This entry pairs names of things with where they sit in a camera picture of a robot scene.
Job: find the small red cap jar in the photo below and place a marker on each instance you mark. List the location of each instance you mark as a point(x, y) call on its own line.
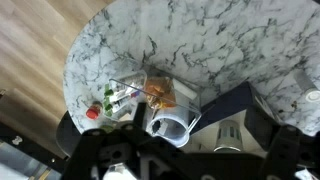
point(93, 112)

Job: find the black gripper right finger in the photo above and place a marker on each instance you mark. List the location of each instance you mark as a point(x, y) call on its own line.
point(283, 150)

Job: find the navy blue cardboard box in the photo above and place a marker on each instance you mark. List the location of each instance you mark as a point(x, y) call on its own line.
point(230, 100)

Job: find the dark grey upholstered chair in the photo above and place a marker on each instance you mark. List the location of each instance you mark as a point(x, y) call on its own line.
point(68, 136)

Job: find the orange snack bag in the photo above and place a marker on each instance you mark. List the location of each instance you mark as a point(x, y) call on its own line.
point(160, 93)

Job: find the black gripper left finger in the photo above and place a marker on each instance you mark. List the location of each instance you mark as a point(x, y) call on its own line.
point(110, 153)

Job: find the glass salt shaker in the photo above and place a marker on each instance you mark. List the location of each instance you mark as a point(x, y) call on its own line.
point(308, 88)

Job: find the clear plastic bin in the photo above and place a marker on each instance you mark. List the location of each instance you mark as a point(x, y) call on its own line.
point(186, 100)

